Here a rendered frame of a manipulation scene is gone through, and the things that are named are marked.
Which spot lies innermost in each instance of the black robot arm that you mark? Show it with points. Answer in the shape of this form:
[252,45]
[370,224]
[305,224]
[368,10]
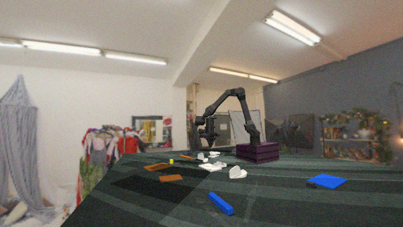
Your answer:
[208,117]

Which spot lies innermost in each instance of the blue flat plate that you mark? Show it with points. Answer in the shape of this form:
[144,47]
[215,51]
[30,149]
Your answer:
[330,182]

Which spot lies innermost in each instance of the blue rectangular bar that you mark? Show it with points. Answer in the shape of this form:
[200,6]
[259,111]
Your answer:
[221,204]

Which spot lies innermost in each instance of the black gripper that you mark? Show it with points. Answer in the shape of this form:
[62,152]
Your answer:
[210,135]

